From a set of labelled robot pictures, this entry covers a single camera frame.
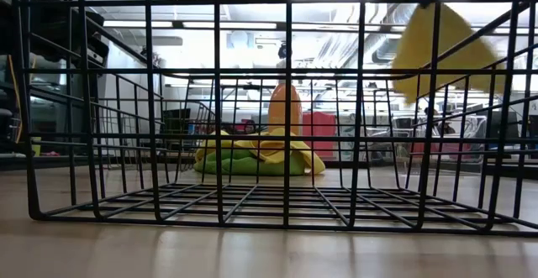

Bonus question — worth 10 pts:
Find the yellow microfiber towel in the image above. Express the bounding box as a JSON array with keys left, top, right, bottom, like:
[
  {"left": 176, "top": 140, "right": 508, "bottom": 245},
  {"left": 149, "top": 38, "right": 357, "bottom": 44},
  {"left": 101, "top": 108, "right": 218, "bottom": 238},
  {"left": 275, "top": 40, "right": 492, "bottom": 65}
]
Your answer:
[
  {"left": 195, "top": 127, "right": 326, "bottom": 176},
  {"left": 391, "top": 3, "right": 508, "bottom": 105}
]

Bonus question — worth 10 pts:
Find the orange microfiber towel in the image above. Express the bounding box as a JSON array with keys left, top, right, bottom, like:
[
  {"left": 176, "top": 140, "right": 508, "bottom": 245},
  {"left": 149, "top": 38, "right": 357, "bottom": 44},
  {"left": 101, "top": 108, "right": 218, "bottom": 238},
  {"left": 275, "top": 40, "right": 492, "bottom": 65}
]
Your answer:
[{"left": 267, "top": 83, "right": 303, "bottom": 137}]

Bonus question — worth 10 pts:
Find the green microfiber towel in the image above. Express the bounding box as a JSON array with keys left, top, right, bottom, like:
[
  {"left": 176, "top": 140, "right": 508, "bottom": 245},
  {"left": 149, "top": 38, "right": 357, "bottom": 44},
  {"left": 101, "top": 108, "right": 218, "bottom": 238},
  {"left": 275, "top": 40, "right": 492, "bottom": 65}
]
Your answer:
[{"left": 193, "top": 147, "right": 307, "bottom": 176}]

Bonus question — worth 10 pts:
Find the person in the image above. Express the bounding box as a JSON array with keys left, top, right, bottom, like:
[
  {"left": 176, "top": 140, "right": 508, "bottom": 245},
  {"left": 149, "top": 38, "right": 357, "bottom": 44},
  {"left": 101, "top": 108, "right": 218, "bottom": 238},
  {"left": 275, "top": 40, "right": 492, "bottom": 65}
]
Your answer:
[{"left": 423, "top": 107, "right": 456, "bottom": 137}]

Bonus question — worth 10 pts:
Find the red cabinet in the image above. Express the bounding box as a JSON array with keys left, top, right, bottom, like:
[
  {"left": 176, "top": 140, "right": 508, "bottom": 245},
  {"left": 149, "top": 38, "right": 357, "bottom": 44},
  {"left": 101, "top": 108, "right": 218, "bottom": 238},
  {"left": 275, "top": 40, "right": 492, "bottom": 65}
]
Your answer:
[{"left": 302, "top": 111, "right": 338, "bottom": 160}]

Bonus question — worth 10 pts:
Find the long ceiling light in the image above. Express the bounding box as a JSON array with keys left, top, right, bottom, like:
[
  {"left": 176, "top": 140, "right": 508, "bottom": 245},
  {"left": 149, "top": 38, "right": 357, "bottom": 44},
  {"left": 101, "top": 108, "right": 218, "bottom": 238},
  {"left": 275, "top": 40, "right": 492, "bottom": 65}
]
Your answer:
[{"left": 102, "top": 19, "right": 174, "bottom": 29}]

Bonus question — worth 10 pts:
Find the black wire basket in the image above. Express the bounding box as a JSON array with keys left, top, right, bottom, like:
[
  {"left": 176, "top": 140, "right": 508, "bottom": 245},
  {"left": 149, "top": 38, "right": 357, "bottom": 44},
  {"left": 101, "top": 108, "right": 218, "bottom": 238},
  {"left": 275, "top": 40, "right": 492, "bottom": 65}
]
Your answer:
[{"left": 11, "top": 0, "right": 538, "bottom": 238}]

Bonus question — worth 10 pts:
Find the yellow cable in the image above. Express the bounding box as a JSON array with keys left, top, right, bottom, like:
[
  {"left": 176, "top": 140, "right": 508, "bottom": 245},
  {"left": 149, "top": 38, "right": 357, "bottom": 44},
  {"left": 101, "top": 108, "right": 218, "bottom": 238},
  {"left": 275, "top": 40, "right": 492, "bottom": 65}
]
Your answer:
[{"left": 7, "top": 54, "right": 24, "bottom": 144}]

